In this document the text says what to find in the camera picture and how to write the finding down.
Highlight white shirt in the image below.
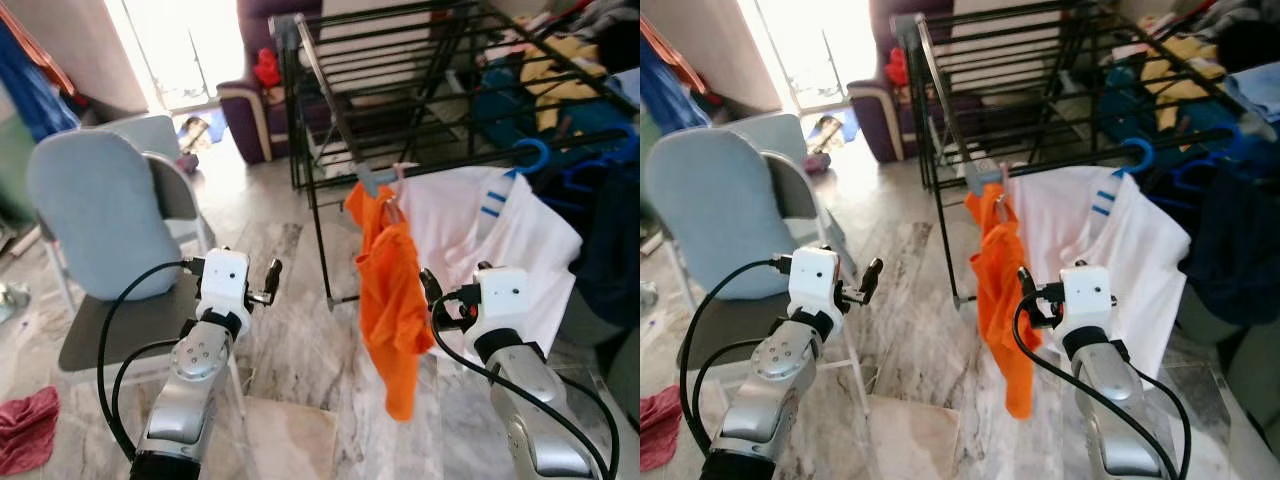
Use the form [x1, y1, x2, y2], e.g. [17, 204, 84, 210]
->
[395, 165, 583, 361]
[1008, 165, 1191, 381]

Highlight blue plastic hanger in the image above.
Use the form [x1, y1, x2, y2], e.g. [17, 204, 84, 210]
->
[505, 138, 551, 181]
[560, 128, 641, 193]
[1170, 125, 1251, 191]
[1118, 138, 1157, 179]

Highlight pink hanger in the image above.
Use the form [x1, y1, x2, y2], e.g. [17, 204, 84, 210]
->
[380, 165, 407, 226]
[990, 170, 1014, 223]

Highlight orange shirt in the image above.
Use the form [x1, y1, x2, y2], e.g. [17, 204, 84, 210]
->
[963, 183, 1043, 421]
[343, 182, 436, 421]

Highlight dark navy garment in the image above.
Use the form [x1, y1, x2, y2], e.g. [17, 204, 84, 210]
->
[1175, 150, 1280, 326]
[530, 160, 641, 331]

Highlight blue-grey oval cushion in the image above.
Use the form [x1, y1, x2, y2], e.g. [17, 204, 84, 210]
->
[643, 128, 801, 301]
[27, 130, 183, 301]

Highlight purple armchair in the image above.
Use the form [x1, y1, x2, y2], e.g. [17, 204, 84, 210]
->
[217, 0, 301, 164]
[848, 0, 926, 164]

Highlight light blue kid chair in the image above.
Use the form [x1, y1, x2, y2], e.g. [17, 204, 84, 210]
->
[100, 113, 186, 163]
[725, 112, 811, 166]

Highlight black metal drying rack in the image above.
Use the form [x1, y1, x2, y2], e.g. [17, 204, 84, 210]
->
[890, 0, 1280, 306]
[270, 0, 641, 306]

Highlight big blue bag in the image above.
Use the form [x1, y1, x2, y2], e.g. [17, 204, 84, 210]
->
[475, 60, 641, 166]
[1095, 55, 1271, 166]

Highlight small red cloth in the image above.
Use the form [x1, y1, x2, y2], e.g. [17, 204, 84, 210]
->
[0, 387, 61, 476]
[640, 385, 683, 473]

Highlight glass balcony door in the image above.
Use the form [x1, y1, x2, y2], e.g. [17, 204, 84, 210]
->
[105, 0, 246, 111]
[740, 0, 876, 111]

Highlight mustard yellow garment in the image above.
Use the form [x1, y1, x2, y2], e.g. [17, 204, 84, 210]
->
[520, 35, 601, 131]
[1140, 35, 1221, 131]

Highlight blue hanging cloth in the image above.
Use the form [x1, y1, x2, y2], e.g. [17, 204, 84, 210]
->
[640, 20, 701, 136]
[0, 20, 81, 141]

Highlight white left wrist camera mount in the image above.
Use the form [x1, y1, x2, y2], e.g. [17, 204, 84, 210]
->
[787, 245, 843, 314]
[197, 249, 252, 319]

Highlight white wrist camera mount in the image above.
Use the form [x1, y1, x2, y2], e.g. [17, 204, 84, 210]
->
[787, 245, 843, 314]
[477, 266, 532, 337]
[197, 249, 252, 319]
[1059, 264, 1115, 332]

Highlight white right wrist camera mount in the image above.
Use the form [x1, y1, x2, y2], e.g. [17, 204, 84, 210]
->
[1059, 264, 1115, 332]
[477, 266, 532, 337]

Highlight grey folding chair white frame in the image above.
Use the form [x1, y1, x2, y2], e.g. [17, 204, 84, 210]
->
[655, 150, 873, 421]
[55, 150, 246, 421]

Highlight short black left arm cable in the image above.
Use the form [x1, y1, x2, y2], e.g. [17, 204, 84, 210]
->
[110, 338, 183, 459]
[694, 338, 771, 451]

